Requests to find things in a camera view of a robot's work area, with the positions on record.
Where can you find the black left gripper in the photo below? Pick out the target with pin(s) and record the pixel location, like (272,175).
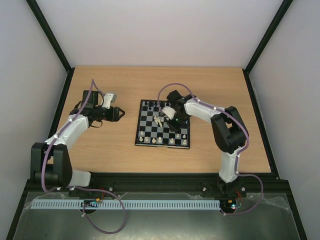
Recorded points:
(114,116)

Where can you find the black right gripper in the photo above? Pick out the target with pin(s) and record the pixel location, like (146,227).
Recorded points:
(174,124)

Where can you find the black and grey chessboard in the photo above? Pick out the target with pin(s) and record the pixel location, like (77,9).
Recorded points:
(147,110)

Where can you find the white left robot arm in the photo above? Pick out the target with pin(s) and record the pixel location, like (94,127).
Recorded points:
(50,163)

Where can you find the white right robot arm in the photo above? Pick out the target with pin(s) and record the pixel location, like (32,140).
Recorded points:
(229,131)

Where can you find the white king piece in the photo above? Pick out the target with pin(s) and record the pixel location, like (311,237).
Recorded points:
(159,121)

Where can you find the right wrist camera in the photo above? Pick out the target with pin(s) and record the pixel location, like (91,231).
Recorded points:
(169,112)

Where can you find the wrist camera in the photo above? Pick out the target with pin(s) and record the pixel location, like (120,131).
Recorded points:
(169,112)
(108,98)

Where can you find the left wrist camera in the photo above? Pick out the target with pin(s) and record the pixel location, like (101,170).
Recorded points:
(108,98)

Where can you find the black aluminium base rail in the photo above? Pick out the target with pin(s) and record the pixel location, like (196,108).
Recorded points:
(204,184)

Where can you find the light blue cable duct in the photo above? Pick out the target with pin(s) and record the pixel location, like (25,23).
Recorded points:
(74,204)

